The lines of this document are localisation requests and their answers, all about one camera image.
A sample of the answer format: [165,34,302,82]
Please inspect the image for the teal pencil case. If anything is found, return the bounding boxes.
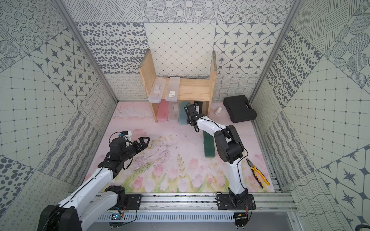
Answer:
[179,101,190,125]

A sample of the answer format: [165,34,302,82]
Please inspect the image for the clear labelled pencil case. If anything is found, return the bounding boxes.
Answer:
[165,77,181,102]

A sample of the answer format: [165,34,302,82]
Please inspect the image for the dark green pencil case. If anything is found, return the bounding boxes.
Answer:
[203,131,215,158]

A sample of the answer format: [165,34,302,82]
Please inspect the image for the clear rounded pencil case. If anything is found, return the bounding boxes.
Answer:
[148,78,166,104]

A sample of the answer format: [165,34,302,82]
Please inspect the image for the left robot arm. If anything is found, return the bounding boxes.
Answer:
[37,135,150,231]

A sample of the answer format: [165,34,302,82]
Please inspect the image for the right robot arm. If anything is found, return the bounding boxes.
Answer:
[184,104,246,195]

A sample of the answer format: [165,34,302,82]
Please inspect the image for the small clear pencil case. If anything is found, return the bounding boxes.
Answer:
[168,102,179,122]

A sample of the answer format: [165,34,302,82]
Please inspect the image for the wooden shelf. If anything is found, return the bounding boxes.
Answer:
[138,49,217,115]

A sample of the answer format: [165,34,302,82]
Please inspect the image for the pink pencil case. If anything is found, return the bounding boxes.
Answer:
[157,99,169,122]

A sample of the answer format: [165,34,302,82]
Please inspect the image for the white pipe fitting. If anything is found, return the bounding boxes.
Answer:
[215,107,222,115]

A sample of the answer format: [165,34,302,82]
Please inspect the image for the black tool case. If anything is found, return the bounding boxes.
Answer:
[223,95,257,123]

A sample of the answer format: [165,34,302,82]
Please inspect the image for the yellow black pliers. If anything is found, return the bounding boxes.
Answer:
[247,159,270,188]

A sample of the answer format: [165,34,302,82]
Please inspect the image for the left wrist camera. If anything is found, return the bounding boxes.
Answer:
[119,131,132,141]

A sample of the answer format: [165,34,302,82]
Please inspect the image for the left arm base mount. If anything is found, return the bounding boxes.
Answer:
[119,194,143,210]

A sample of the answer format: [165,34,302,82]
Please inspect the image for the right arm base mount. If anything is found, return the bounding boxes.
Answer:
[215,193,256,210]

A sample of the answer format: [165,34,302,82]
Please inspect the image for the aluminium rail frame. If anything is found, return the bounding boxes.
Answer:
[98,193,298,223]

